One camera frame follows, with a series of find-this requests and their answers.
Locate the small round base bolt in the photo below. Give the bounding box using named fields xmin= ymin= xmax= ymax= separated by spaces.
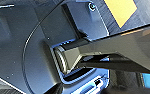
xmin=87 ymin=1 xmax=98 ymax=12

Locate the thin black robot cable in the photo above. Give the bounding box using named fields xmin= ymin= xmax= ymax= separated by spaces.
xmin=21 ymin=1 xmax=67 ymax=94

